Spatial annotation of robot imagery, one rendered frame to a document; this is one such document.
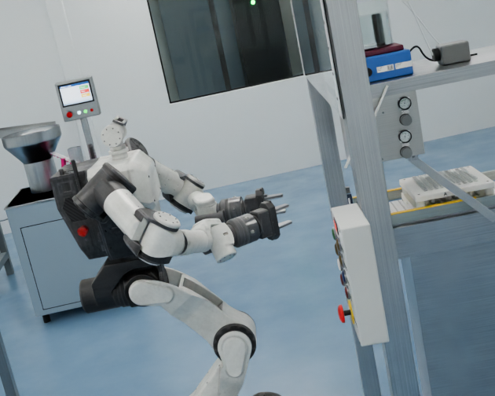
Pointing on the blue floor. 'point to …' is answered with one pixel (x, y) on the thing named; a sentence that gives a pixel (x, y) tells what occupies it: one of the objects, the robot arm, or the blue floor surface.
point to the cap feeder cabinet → (48, 253)
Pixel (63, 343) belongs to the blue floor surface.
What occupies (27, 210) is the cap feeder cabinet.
